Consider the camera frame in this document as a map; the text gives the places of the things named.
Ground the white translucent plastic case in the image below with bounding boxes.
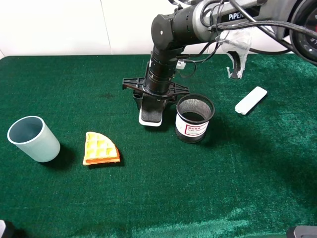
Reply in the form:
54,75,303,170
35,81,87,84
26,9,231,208
235,86,267,116

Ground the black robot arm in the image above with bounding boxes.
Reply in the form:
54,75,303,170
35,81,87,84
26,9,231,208
123,0,317,124

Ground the black and white board eraser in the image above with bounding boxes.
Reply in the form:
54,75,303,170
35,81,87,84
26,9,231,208
139,95,163,127

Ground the grey-blue plastic cup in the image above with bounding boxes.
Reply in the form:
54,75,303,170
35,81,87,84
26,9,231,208
7,116,60,163

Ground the green velvet tablecloth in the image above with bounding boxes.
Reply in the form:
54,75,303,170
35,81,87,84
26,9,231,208
0,54,317,238

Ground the orange waffle slice toy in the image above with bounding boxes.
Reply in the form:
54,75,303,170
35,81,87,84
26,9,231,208
83,131,120,166

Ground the black mesh pen holder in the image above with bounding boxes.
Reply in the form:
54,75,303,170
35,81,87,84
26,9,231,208
175,94,215,144

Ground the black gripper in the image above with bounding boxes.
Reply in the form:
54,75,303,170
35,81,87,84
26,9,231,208
122,77,190,113

